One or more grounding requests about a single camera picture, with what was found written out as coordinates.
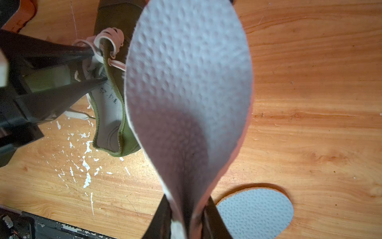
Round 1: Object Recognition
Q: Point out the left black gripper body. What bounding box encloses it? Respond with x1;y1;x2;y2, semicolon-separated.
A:
0;50;45;168

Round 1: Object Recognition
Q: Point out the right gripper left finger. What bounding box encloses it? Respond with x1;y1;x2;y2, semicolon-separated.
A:
142;195;172;239

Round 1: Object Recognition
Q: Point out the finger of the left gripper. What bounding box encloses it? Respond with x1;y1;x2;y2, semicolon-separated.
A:
1;30;94;67
16;77;107;122

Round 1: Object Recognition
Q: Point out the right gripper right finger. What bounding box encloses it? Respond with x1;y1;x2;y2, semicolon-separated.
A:
201;197;233;239

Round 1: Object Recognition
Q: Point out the green canvas shoe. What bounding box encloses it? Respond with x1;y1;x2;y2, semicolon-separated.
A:
74;1;146;157

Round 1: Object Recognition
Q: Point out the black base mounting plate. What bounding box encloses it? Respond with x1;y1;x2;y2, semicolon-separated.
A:
1;205;110;239

